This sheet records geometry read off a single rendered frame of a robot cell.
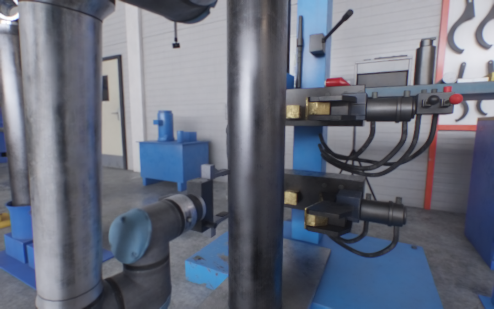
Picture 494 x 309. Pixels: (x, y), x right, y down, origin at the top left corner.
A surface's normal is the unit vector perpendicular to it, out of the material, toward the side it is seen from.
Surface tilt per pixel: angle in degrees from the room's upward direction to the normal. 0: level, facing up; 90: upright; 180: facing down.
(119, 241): 85
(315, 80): 90
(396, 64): 90
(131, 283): 35
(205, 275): 90
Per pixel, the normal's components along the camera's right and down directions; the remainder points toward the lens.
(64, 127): 0.55, 0.26
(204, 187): 0.89, 0.06
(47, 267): -0.09, 0.21
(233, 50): -0.75, 0.08
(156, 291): 0.76, 0.07
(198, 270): -0.47, 0.11
